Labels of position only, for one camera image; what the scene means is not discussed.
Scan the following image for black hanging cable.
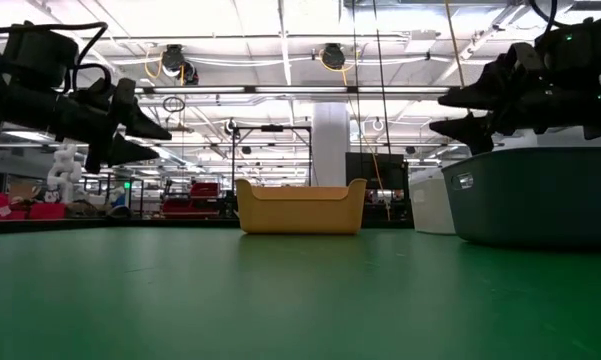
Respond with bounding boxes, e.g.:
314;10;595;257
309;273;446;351
372;0;392;155
350;0;364;154

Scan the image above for long ceiling light bar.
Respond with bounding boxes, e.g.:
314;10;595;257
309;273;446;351
134;85;454;96

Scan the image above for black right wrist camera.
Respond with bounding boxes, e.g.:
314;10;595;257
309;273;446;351
534;18;601;76

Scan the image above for black gantry frame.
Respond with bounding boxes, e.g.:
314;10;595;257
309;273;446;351
231;124;314;199

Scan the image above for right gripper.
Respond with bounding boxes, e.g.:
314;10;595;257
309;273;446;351
429;42;601;155

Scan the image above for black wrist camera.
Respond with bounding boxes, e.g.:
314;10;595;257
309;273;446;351
534;18;601;76
2;22;80;90

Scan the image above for orange plastic bin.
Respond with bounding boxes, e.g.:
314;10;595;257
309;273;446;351
235;177;368;236

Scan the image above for yellow hanging cable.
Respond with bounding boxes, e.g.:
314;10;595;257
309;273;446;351
443;0;469;91

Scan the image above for red tool chest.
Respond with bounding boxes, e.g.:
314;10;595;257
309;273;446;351
161;182;222;220

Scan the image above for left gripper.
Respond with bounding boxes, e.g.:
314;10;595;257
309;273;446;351
0;78;173;175

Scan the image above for white round column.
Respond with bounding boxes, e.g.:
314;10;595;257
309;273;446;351
312;103;351;187

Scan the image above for red storage bin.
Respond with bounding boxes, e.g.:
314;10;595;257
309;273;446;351
27;202;67;220

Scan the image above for black monitor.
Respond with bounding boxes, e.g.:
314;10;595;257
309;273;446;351
345;152;410;191

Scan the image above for red plastic crate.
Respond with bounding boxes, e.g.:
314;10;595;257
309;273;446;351
0;187;29;221

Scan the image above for white plastic bin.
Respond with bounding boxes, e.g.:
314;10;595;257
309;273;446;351
408;167;457;236

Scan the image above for black ceiling cable reel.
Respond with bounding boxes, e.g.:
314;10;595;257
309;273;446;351
159;43;200;86
319;42;347;71

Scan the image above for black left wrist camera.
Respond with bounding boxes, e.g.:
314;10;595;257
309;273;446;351
2;22;80;90

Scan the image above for dark grey plastic bin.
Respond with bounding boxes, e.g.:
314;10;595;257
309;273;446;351
441;145;601;250

